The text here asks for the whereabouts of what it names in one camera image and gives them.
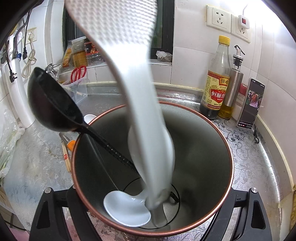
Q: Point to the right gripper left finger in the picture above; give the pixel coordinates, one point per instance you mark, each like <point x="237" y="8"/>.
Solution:
<point x="49" y="221"/>

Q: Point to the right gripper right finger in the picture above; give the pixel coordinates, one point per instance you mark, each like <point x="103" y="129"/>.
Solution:
<point x="252" y="222"/>

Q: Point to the red metal utensil canister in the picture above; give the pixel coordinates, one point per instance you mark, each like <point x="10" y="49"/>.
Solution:
<point x="202" y="178"/>

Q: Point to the wooden chopsticks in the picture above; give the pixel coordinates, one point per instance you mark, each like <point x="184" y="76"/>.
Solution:
<point x="66" y="157"/>

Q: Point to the white ceramic soup spoon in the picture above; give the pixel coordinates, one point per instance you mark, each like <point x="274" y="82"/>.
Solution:
<point x="126" y="209"/>

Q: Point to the black plastic ladle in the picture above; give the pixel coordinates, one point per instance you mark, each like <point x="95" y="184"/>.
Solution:
<point x="54" y="108"/>

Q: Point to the white dimpled rice paddle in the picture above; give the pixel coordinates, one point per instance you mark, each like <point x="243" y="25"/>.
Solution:
<point x="122" y="32"/>

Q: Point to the white MAX plastic spoon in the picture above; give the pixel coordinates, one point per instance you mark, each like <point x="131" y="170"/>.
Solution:
<point x="88" y="118"/>

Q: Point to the clear plastic bag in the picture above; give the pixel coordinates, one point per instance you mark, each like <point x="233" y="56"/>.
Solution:
<point x="12" y="132"/>

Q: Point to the white plastic pipe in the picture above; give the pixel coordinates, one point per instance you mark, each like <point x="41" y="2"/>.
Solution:
<point x="14" y="80"/>

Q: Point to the clear plastic container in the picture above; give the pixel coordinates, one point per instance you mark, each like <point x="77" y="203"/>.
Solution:
<point x="76" y="90"/>

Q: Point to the steel oil dispenser bottle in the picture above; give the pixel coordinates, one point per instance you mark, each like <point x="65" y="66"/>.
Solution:
<point x="235" y="81"/>

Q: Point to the vinegar bottle yellow cap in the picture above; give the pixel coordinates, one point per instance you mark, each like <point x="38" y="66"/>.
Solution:
<point x="217" y="80"/>

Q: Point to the yellow snack packet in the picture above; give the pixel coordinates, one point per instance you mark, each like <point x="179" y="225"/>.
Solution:
<point x="67" y="58"/>

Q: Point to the jar with black label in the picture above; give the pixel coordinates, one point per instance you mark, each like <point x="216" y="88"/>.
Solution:
<point x="93" y="56"/>

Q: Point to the jar with yellow contents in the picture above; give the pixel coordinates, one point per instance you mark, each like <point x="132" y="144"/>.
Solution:
<point x="78" y="52"/>

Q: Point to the orange handled peeler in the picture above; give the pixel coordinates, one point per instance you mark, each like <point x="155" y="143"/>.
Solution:
<point x="71" y="145"/>

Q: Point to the smartphone leaning on wall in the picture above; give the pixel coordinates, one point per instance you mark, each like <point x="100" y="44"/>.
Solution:
<point x="251" y="104"/>

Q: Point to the red handled scissors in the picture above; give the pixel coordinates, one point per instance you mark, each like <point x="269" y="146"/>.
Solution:
<point x="78" y="73"/>

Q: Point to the white switch plug adapter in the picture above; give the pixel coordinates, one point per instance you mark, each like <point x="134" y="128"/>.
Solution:
<point x="240" y="26"/>

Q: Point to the white wall socket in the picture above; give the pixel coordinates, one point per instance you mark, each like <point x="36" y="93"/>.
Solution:
<point x="218" y="18"/>

